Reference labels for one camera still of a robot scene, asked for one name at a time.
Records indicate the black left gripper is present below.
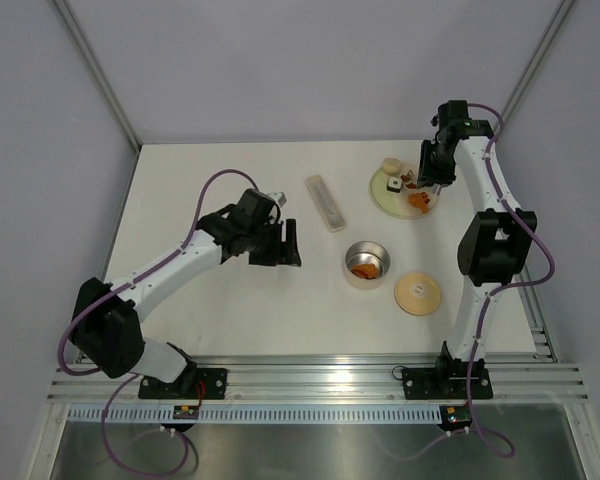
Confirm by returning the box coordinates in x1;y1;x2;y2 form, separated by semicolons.
248;218;301;267

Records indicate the black white sushi roll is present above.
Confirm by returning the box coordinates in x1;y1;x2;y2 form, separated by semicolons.
386;176;403;193

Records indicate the orange bacon slice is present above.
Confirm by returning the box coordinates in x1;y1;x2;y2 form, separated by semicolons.
352;269;374;279

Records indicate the steel lunch box bowl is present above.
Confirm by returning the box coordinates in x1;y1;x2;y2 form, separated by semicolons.
342;241;391;290

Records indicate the orange fried chicken piece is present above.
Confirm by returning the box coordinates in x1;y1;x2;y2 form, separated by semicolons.
351;263;381;280

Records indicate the beige round lid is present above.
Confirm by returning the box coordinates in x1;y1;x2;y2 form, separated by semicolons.
394;271;442;316

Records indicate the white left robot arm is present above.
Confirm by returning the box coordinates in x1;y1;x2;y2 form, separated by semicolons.
68;188;302;398

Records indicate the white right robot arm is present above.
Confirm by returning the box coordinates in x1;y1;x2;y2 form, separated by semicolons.
402;100;537;400

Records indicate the orange fried nugget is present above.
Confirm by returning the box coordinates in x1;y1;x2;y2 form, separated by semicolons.
408;192;430;213

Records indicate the white rice ball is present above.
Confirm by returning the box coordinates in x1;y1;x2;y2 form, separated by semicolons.
381;158;402;176

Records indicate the beige cutlery case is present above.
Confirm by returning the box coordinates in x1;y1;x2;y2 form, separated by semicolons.
305;175;346;233

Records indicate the pale green plate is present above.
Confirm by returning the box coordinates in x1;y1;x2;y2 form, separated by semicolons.
369;161;439;219

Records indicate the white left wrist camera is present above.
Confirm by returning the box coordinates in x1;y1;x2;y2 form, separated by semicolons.
268;192;287;208

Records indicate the aluminium rail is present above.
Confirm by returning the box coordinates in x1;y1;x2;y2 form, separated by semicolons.
47;353;589;404

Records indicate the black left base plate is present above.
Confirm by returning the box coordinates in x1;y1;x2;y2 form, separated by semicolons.
138;367;229;400

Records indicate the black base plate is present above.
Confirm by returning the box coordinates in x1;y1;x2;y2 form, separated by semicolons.
391;365;494;401
138;367;229;400

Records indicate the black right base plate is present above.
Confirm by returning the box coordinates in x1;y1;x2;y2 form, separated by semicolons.
391;365;494;401

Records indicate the right aluminium frame post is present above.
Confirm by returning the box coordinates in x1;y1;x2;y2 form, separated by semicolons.
496;0;579;134

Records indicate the aluminium frame post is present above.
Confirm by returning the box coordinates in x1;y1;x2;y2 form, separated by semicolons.
49;0;142;156
496;0;579;134

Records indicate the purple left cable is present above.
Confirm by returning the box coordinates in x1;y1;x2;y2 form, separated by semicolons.
57;168;256;476

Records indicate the white slotted cable duct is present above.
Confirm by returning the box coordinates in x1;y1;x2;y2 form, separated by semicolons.
68;403;444;425

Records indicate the left aluminium frame post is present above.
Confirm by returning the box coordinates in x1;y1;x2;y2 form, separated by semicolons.
49;0;142;156

